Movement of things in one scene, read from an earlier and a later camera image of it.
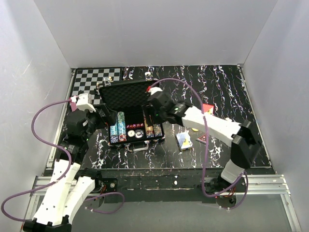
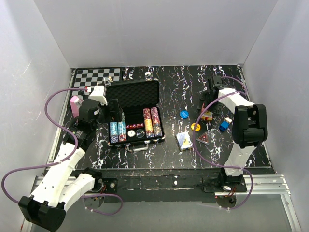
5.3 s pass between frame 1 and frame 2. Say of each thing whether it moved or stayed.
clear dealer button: stayed
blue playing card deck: stayed
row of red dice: stayed
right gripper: moved
